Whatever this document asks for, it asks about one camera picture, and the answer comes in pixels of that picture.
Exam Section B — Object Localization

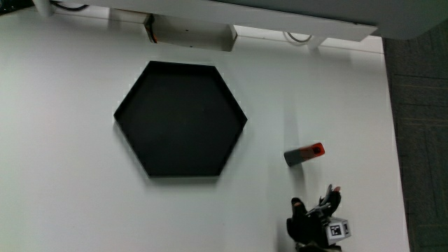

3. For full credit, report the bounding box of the black cable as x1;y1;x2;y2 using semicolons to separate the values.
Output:
50;0;90;12

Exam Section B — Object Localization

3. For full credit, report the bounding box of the white box with orange edge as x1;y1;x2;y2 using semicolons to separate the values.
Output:
143;13;238;53

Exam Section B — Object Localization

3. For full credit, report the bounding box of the person's right hand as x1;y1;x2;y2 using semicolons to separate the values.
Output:
286;184;352;252

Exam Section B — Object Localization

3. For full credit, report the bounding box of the white desk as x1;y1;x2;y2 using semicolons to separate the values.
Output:
0;6;411;252

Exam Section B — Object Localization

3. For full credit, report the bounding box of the grey cable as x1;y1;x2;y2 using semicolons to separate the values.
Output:
283;31;313;45

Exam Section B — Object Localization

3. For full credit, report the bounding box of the black hexagonal tray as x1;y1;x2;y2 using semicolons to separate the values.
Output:
113;60;249;179

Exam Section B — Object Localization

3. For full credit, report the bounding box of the white overhead shelf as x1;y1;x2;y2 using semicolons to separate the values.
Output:
31;0;448;50

